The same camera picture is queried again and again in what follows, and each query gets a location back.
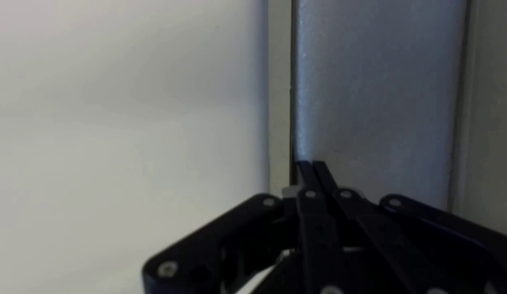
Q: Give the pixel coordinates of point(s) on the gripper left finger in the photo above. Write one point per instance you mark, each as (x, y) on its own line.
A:
(253, 228)

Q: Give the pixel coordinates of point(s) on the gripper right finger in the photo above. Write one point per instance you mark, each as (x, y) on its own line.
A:
(425, 228)

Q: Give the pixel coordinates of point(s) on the packing foam piece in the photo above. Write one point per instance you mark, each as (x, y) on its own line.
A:
(376, 90)

